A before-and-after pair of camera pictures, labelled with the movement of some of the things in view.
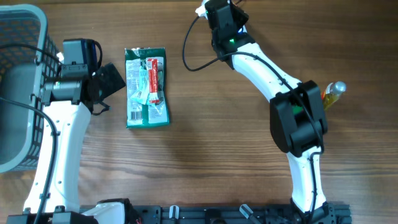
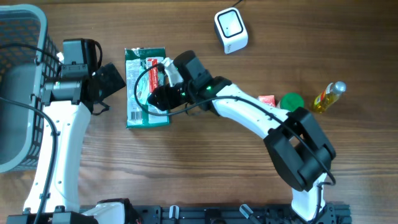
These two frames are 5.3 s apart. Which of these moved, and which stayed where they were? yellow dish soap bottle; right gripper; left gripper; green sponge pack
Moved: right gripper
Stayed: left gripper; green sponge pack; yellow dish soap bottle
